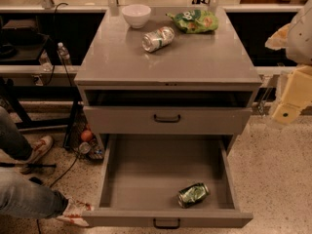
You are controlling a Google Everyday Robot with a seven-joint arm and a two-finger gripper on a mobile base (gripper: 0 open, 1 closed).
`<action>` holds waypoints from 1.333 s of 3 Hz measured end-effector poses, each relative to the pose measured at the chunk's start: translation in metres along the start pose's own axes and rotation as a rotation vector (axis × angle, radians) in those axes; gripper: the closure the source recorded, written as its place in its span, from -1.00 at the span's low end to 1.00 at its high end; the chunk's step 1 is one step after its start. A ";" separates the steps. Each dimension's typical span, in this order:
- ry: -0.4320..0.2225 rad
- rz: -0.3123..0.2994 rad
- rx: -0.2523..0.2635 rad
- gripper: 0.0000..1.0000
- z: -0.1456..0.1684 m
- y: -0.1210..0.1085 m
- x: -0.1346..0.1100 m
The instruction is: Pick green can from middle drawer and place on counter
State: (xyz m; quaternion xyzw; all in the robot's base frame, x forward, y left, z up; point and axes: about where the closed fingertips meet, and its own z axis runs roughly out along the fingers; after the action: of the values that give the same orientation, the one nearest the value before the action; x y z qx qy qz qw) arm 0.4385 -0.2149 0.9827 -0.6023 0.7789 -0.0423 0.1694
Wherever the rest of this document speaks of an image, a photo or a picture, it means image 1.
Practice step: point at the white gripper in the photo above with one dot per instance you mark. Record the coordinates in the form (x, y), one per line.
(300, 38)

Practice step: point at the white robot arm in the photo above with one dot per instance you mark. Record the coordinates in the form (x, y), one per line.
(299, 45)

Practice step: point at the silver green soda can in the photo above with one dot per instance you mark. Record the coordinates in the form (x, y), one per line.
(157, 39)

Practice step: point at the grey drawer cabinet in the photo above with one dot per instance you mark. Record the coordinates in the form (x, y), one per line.
(196, 70)

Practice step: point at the open grey bottom drawer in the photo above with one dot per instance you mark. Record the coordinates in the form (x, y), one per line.
(142, 175)

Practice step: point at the closed grey middle drawer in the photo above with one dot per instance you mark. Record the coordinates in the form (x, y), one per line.
(167, 120)

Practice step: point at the silver can on floor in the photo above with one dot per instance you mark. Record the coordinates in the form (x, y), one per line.
(84, 148)

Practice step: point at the green chip bag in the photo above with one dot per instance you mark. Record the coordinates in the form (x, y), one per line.
(195, 21)

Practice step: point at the white bowl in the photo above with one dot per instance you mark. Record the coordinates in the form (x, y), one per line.
(137, 15)

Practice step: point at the clear water bottle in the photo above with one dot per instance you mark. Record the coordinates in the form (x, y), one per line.
(45, 62)
(64, 55)

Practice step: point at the orange fruit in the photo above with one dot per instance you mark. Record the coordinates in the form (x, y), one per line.
(86, 136)

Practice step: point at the black side table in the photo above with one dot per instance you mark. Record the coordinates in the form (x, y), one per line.
(22, 78)

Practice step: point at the white orange sneaker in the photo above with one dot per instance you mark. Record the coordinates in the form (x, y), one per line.
(39, 149)
(73, 212)

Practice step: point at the person leg in jeans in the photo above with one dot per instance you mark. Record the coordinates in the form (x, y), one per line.
(20, 197)
(12, 142)

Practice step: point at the black wire basket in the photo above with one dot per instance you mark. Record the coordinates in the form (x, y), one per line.
(79, 137)

